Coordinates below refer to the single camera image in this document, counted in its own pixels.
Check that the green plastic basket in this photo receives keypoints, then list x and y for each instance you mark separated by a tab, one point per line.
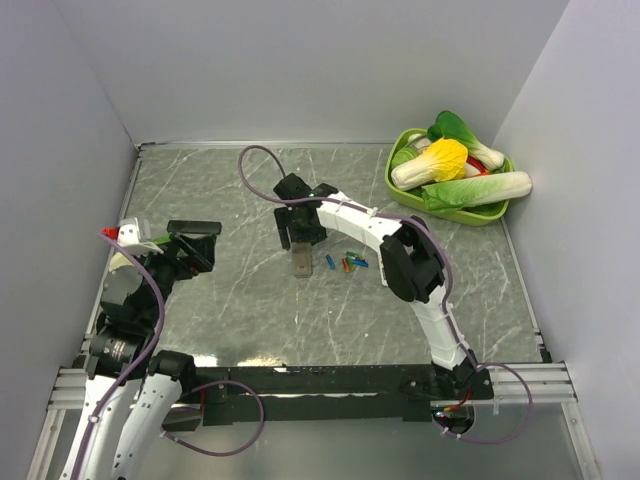
475	217

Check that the black slim remote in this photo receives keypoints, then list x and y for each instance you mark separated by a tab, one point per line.
194	227

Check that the black base frame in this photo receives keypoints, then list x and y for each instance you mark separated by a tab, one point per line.
353	392

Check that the battery pile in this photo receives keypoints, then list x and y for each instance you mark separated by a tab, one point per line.
351	261

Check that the yellow napa cabbage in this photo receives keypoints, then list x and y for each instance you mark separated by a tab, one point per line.
441	161

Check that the beige white remote control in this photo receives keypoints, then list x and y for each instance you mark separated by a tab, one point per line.
302	262

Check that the white remote with display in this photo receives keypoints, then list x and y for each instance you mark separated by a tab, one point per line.
382	271

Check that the small green cabbage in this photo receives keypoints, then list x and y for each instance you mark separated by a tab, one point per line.
402	156

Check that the long green white cabbage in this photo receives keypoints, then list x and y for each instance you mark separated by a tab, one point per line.
476	191

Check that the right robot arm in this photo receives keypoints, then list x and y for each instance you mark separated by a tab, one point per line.
410	266

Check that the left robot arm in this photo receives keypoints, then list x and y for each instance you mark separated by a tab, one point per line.
131	386

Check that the bok choy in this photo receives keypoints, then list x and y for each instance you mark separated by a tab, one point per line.
448	125

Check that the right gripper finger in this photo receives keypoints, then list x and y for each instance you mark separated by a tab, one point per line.
312	234
281	219

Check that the red pepper toy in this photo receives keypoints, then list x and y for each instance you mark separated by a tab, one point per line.
474	168

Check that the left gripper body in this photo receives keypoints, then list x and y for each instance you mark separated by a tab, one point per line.
168	266

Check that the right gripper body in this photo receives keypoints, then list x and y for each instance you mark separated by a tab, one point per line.
293	225

